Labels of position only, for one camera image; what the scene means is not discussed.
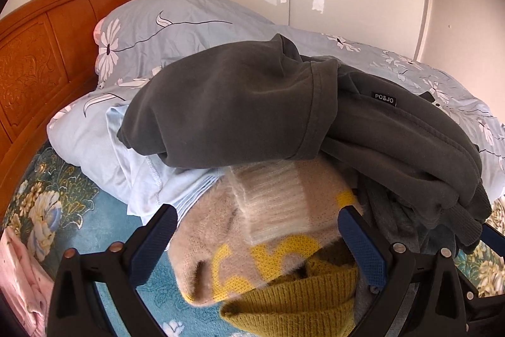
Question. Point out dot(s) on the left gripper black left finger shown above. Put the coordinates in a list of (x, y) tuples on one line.
[(76, 309)]

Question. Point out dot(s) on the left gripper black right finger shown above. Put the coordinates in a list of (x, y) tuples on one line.
[(446, 303)]

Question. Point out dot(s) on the dark grey sweatpants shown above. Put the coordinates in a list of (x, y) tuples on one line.
[(418, 174)]

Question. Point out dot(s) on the pink folded garment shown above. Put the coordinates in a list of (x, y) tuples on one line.
[(25, 285)]

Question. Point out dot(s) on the teal floral bed blanket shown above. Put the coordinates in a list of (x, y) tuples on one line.
[(56, 207)]

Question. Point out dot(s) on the light blue folded garment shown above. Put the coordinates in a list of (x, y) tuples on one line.
[(150, 182)]

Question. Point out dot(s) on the beige and yellow knit sweater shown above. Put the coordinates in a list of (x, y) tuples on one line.
[(264, 245)]

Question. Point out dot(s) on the orange wooden headboard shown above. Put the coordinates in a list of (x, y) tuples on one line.
[(47, 60)]

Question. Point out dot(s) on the grey floral duvet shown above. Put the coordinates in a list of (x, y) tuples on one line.
[(141, 37)]

